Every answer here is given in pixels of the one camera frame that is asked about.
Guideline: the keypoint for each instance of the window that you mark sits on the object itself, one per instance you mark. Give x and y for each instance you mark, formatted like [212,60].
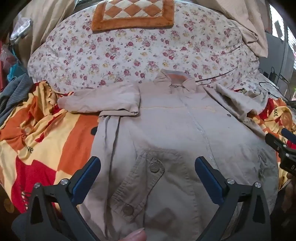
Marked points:
[281,25]

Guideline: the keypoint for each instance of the beige curtain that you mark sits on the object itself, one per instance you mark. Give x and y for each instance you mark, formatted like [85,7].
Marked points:
[242,20]

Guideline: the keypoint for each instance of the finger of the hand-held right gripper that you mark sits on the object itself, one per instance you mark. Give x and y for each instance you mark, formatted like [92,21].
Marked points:
[274,140]
[289,134]

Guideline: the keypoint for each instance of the clear plastic bag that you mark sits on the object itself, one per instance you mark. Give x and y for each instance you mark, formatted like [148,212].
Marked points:
[19,31]

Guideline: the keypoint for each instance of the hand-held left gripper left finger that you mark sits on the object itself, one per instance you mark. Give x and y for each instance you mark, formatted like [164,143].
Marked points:
[86,176]

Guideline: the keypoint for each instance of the orange checkered cushion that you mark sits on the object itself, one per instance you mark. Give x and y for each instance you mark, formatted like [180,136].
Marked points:
[133,15]

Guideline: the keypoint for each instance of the beige cloth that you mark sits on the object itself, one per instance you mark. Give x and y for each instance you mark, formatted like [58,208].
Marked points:
[44,20]

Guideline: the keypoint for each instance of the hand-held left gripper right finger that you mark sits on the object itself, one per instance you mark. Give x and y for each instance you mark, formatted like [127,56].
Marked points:
[208,178]

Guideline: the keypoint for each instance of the red and teal clothes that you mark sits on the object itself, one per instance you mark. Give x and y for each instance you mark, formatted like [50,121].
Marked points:
[9,62]

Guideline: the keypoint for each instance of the orange red yellow blanket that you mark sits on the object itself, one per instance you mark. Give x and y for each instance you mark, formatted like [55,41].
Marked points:
[39,139]

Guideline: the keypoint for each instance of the person's left hand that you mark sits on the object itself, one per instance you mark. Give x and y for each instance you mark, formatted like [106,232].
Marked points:
[136,235]

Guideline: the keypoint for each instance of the grey striped cloth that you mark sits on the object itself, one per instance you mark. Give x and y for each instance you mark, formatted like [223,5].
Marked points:
[13,95]

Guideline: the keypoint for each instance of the floral duvet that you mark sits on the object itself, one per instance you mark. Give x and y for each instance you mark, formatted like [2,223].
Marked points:
[129,53]

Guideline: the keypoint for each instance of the beige jacket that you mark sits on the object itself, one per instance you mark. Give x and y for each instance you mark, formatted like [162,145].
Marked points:
[171,129]

